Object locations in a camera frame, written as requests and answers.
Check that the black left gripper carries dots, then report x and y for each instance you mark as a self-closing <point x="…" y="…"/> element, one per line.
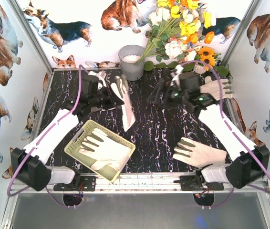
<point x="111" y="98"/>

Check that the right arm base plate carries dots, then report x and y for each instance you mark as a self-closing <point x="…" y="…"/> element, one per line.
<point x="197" y="182"/>

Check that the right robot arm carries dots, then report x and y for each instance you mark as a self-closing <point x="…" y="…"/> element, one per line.
<point x="241" y="161"/>

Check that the white green work glove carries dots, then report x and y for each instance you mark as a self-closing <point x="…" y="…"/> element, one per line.
<point x="105" y="151"/>

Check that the white ribbed flower pot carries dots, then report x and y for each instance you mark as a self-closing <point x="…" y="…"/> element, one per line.
<point x="199" y="68"/>

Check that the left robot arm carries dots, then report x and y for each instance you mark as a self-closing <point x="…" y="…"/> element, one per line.
<point x="29" y="164"/>

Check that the far right work glove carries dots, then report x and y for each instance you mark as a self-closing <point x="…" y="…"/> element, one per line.
<point x="212" y="87"/>

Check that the grey bucket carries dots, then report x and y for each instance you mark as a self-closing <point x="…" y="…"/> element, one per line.
<point x="131" y="65"/>

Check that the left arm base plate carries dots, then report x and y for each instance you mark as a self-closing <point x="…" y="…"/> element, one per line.
<point x="84" y="183"/>

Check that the yellow-green storage basket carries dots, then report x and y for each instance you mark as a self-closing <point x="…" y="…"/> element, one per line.
<point x="73" y="147"/>

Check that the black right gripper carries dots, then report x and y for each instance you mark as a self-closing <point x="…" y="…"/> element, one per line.
<point x="167" y="91"/>

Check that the artificial flower bouquet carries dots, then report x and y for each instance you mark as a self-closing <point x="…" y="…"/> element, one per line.
<point x="182" y="30"/>

